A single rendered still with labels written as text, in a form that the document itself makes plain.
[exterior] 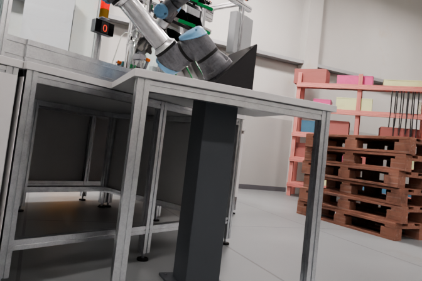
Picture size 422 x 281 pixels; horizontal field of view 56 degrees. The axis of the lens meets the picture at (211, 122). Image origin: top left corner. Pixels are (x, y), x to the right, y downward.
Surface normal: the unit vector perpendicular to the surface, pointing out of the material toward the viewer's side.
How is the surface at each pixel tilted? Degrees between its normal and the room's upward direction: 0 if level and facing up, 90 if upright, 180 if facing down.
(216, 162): 90
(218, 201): 90
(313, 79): 90
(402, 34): 90
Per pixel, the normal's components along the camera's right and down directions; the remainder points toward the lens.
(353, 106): -0.37, -0.11
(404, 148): -0.84, -0.13
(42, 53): 0.78, 0.04
